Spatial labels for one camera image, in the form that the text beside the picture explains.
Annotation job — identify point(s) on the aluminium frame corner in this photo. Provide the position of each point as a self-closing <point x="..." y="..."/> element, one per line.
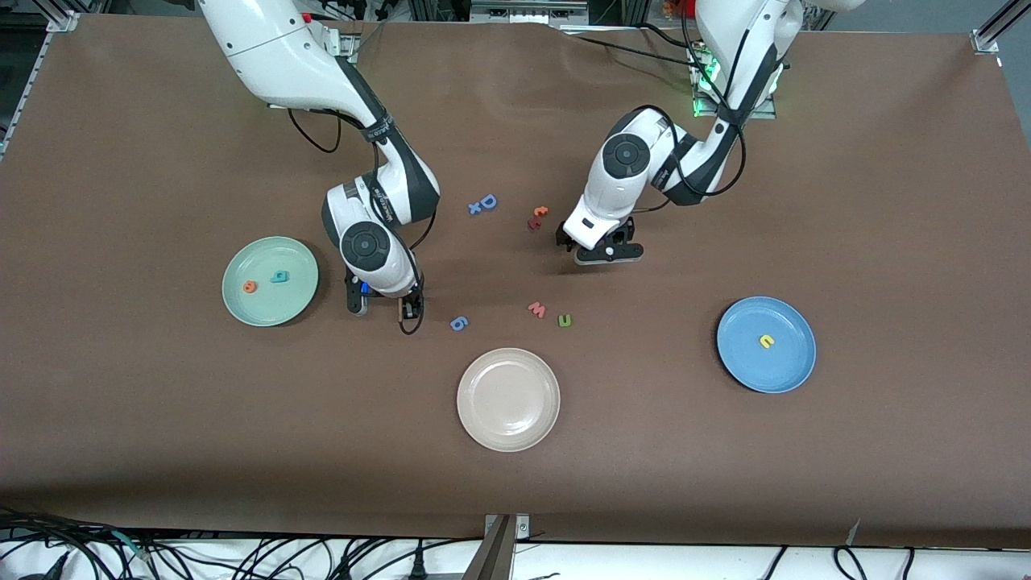
<point x="987" y="40"/>
<point x="60" y="22"/>

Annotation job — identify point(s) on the beige round plate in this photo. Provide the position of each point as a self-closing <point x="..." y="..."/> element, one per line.
<point x="508" y="399"/>

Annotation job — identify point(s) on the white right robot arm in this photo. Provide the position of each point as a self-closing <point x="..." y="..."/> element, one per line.
<point x="364" y="246"/>

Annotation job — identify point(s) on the brown table cover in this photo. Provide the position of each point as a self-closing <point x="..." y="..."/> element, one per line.
<point x="515" y="483"/>

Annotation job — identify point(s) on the red box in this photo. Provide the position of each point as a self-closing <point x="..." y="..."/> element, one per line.
<point x="689" y="8"/>

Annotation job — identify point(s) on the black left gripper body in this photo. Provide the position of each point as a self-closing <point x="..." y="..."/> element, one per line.
<point x="621" y="234"/>

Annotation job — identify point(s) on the pink foam letter w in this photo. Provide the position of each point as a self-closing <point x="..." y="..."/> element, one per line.
<point x="536" y="309"/>

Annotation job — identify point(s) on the green round plate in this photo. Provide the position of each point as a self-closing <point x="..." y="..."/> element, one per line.
<point x="266" y="310"/>

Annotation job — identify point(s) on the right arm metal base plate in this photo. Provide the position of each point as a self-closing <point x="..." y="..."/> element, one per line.
<point x="348" y="44"/>

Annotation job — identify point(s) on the metal table clamp bracket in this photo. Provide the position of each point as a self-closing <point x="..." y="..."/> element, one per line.
<point x="503" y="548"/>

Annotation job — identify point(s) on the blue foam letter D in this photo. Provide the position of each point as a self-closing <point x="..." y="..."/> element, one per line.
<point x="484" y="202"/>

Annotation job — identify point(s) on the white tape scrap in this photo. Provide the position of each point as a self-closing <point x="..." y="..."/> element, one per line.
<point x="854" y="532"/>

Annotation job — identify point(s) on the blue round plate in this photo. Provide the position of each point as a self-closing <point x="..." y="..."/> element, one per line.
<point x="749" y="370"/>

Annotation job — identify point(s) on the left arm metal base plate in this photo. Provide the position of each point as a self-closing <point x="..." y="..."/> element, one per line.
<point x="761" y="113"/>

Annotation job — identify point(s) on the aluminium side rail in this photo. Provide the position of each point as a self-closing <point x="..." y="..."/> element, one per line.
<point x="20" y="97"/>

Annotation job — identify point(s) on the blue foam letter g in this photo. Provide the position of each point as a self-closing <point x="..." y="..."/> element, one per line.
<point x="458" y="323"/>

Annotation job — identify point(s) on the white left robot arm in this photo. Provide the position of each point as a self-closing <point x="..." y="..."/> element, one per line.
<point x="626" y="155"/>

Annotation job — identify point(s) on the aluminium frame beam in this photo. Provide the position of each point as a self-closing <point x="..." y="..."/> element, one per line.
<point x="523" y="10"/>

